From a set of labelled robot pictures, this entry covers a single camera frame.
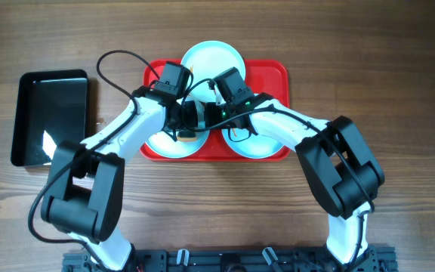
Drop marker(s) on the light blue plate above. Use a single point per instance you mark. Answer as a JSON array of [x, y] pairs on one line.
[[249, 145], [166, 144], [207, 60]]

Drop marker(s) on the red serving tray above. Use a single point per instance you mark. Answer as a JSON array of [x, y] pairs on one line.
[[262, 75]]

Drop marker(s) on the black water tray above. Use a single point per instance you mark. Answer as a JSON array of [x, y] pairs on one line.
[[52, 106]]

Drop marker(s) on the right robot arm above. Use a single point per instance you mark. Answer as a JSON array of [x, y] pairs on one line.
[[341, 170]]

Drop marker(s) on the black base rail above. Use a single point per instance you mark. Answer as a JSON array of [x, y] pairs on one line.
[[298, 259]]

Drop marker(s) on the orange and green sponge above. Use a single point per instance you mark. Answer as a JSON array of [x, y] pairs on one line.
[[187, 136]]

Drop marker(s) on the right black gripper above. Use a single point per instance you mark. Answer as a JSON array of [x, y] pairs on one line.
[[210, 117]]

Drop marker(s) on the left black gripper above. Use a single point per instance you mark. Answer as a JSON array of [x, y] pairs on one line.
[[189, 122]]

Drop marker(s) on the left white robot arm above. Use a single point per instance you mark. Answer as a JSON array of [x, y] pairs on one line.
[[84, 192]]

